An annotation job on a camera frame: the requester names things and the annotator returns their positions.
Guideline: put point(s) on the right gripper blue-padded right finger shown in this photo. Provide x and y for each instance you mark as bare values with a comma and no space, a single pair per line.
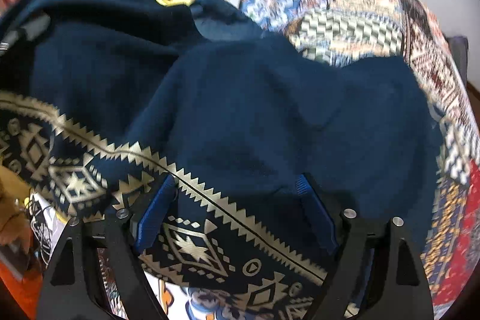
364,255

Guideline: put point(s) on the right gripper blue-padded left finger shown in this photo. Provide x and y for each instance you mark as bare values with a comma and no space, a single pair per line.
73,286

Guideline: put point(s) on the navy patterned large garment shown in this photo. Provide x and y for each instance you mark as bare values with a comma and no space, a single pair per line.
73,77

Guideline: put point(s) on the dark purple pillow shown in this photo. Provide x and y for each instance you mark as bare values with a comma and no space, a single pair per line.
459,48

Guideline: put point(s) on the colourful patchwork bedspread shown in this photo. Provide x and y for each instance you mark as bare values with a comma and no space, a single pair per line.
375,53

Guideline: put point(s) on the blue denim garment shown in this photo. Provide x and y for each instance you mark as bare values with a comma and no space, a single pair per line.
218,20

